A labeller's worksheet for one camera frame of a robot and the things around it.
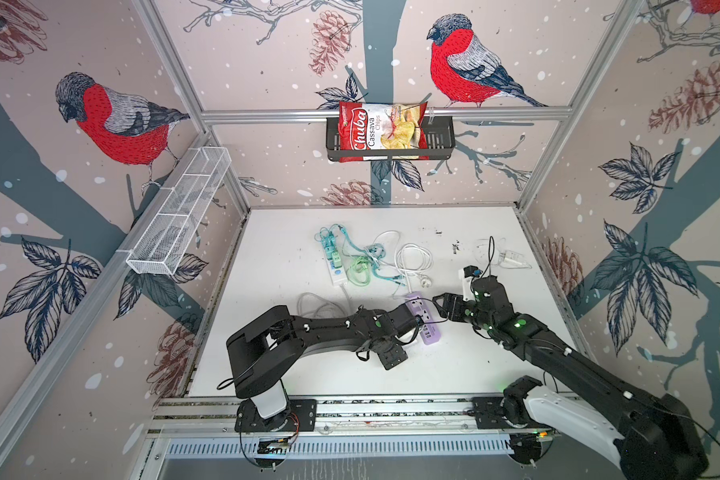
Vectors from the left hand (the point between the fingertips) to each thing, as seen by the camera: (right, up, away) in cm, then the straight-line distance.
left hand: (393, 347), depth 83 cm
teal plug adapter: (-20, +29, +15) cm, 39 cm away
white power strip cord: (+9, +23, +24) cm, 34 cm away
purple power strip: (+11, +3, +2) cm, 12 cm away
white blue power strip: (-18, +19, +15) cm, 30 cm away
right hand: (+13, +12, 0) cm, 18 cm away
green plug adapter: (-18, +24, +15) cm, 33 cm away
